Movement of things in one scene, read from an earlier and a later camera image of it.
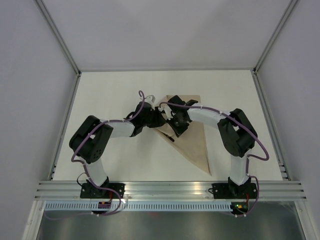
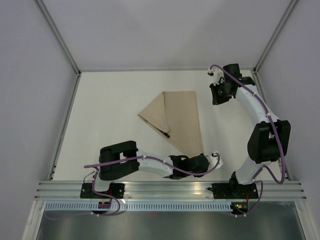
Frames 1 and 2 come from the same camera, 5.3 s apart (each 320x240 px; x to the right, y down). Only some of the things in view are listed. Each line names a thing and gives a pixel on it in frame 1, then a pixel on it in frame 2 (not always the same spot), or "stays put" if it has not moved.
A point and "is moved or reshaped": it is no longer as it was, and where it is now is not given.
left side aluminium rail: x=78 y=75 stays put
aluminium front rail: x=171 y=190 stays put
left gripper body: x=154 y=119 -> x=187 y=175
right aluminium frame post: x=280 y=25 stays put
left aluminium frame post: x=59 y=37 stays put
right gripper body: x=179 y=126 -> x=220 y=93
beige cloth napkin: x=193 y=141 is moved or reshaped
